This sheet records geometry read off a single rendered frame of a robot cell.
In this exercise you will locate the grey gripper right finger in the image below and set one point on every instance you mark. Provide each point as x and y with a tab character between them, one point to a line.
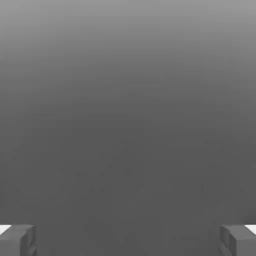
238	241

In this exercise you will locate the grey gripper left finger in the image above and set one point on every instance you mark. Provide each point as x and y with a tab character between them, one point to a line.
18	240

